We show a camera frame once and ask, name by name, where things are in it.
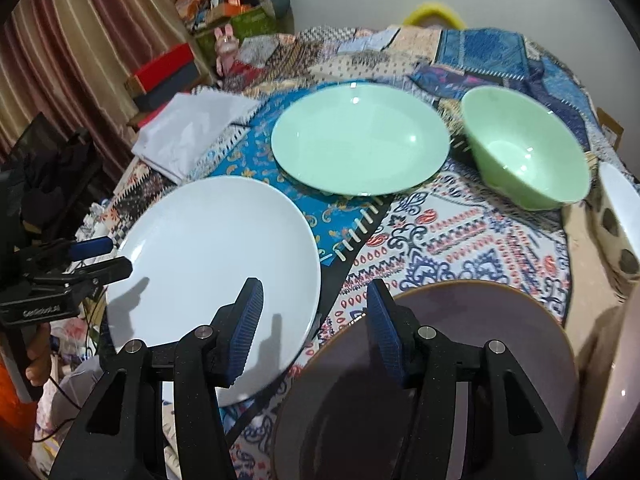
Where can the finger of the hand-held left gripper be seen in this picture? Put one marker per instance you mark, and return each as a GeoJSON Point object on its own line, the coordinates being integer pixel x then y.
{"type": "Point", "coordinates": [107, 270]}
{"type": "Point", "coordinates": [92, 249]}

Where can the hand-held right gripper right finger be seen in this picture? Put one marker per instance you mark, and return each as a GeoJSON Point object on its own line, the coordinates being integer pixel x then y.
{"type": "Point", "coordinates": [386, 332]}

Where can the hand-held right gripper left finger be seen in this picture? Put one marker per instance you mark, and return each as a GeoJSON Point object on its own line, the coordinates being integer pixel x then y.
{"type": "Point", "coordinates": [247, 330]}

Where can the purple plate with brown rim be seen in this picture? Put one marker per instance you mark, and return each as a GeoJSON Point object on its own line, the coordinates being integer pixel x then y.
{"type": "Point", "coordinates": [475, 315]}

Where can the white plate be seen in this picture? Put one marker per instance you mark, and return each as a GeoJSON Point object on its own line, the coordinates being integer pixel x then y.
{"type": "Point", "coordinates": [200, 240]}

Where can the green plate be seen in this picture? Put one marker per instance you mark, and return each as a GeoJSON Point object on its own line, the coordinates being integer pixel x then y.
{"type": "Point", "coordinates": [360, 140]}

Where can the green bowl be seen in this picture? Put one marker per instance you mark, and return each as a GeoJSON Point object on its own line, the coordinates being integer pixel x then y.
{"type": "Point", "coordinates": [525, 160]}

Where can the cream bowl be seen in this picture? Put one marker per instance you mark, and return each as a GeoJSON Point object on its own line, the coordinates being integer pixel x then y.
{"type": "Point", "coordinates": [615, 360]}

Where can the person's left hand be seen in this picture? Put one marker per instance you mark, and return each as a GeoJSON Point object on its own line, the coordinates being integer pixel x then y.
{"type": "Point", "coordinates": [39, 360]}

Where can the black cloth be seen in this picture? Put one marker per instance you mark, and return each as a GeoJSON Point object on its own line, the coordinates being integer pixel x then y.
{"type": "Point", "coordinates": [55, 180]}

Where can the patchwork printed blanket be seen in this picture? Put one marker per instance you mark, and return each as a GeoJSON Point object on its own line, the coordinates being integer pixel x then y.
{"type": "Point", "coordinates": [450, 240]}

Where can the folded white cloth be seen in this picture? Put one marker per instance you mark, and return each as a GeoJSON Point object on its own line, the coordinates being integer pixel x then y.
{"type": "Point", "coordinates": [190, 127]}

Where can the striped brown curtain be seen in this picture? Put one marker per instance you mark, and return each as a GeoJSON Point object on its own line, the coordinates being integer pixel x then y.
{"type": "Point", "coordinates": [75, 35]}

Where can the pink rabbit toy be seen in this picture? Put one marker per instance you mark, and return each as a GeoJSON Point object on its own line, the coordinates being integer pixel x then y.
{"type": "Point", "coordinates": [225, 50]}

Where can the white bowl with spotted outside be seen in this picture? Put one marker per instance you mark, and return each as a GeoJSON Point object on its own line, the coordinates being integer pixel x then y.
{"type": "Point", "coordinates": [622, 200]}

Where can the green cardboard box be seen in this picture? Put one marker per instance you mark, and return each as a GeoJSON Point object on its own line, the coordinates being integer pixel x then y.
{"type": "Point", "coordinates": [250, 25]}

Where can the small orange box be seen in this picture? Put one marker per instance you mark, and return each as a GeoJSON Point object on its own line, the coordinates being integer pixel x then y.
{"type": "Point", "coordinates": [239, 8]}

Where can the brown cardboard box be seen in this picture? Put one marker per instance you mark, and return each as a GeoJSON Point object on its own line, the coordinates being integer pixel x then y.
{"type": "Point", "coordinates": [610, 127]}

